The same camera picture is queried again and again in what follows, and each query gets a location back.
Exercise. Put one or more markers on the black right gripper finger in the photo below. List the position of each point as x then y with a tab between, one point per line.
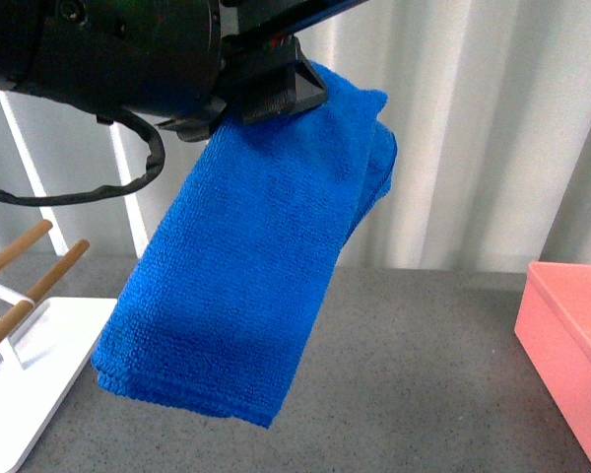
270	80

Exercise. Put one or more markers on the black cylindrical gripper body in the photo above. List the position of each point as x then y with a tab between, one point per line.
161	58

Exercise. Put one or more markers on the blue microfiber cloth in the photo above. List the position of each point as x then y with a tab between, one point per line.
217	312

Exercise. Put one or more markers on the wooden rack rod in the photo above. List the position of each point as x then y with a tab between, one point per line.
13	317
39	290
23	242

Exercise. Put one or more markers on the white towel rack stand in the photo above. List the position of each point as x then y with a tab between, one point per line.
39	363

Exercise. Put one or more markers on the pink plastic box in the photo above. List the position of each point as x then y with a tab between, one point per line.
554	327

